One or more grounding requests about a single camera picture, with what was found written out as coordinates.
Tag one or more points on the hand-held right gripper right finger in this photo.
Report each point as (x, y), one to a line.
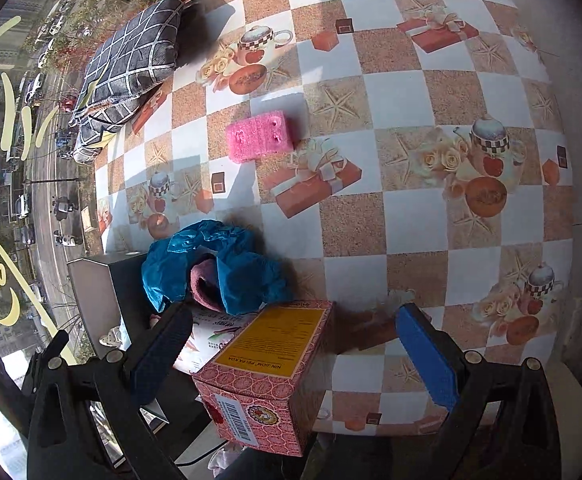
(431, 360)

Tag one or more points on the checkered printed tablecloth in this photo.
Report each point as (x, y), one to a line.
(411, 95)

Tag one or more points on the white cardboard box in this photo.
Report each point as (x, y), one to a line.
(126, 300)

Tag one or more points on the maroon pink sock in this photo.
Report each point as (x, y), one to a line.
(206, 285)

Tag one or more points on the pink sponge block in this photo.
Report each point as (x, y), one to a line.
(261, 135)

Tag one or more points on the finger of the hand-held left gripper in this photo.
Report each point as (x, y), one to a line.
(1, 375)

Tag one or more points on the grey plaid pillow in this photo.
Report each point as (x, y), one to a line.
(136, 50)
(96, 135)

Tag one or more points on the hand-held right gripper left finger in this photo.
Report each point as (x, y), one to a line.
(163, 355)

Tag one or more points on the blue crumpled cloth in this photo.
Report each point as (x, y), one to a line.
(251, 275)

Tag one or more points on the red patterned carton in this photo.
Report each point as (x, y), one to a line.
(271, 385)

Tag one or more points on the white polka dot cloth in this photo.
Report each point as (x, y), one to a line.
(110, 337)

